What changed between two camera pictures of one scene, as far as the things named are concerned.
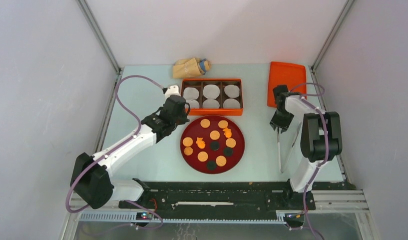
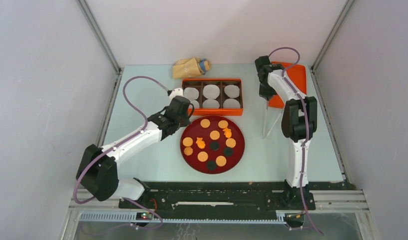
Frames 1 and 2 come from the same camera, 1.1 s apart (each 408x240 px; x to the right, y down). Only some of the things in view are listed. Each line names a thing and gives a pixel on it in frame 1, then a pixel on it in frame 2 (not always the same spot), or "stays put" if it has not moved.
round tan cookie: (214, 135) stays put
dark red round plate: (212, 144) stays put
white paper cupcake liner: (195, 104) stays put
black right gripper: (280, 122) to (266, 96)
